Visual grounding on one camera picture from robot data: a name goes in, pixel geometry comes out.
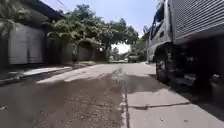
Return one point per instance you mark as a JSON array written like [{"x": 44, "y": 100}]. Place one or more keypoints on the vehicle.
[{"x": 133, "y": 58}]

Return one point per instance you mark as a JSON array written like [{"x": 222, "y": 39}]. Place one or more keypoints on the grey concrete road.
[{"x": 100, "y": 100}]

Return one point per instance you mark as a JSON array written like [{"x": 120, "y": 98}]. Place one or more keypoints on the row of green trees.
[{"x": 90, "y": 28}]

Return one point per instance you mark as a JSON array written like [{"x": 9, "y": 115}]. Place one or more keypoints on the grey box truck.
[{"x": 186, "y": 36}]

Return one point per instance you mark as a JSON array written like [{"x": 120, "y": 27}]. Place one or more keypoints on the raised concrete pavement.
[{"x": 33, "y": 71}]

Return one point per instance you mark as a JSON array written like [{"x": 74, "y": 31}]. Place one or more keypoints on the building with grey gate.
[{"x": 25, "y": 41}]

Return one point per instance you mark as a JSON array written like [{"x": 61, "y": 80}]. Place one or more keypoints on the dark garden wall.
[{"x": 71, "y": 51}]

